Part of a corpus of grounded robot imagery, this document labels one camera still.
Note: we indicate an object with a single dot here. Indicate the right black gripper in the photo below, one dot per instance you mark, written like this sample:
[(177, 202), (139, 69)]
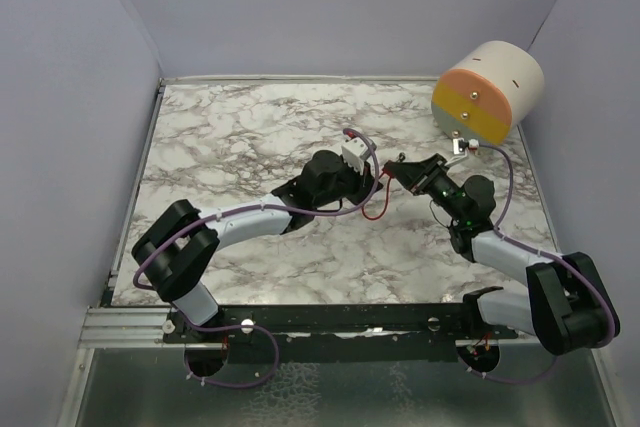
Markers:
[(417, 175)]

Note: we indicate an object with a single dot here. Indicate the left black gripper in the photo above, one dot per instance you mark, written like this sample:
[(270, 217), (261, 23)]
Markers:
[(362, 182)]

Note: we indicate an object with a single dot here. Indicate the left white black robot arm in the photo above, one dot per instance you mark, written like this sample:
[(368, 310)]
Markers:
[(176, 250)]

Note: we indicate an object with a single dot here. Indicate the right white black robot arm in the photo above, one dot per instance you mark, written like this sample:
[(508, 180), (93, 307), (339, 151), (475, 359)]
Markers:
[(566, 305)]

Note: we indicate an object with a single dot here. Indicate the cylinder with striped face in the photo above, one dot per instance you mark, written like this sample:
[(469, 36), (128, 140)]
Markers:
[(488, 93)]

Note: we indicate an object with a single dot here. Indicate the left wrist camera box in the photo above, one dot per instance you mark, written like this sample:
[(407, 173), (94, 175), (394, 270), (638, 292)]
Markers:
[(356, 150)]

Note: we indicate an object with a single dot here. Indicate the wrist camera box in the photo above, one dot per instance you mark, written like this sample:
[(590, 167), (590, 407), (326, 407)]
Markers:
[(461, 149), (356, 150)]

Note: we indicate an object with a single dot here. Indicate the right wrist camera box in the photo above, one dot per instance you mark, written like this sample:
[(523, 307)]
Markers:
[(461, 149)]

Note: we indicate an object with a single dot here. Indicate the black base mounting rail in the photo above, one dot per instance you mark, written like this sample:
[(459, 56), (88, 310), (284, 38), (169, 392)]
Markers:
[(337, 333)]

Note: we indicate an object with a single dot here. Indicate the aluminium frame extrusion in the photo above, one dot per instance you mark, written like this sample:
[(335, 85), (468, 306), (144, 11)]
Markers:
[(129, 327)]

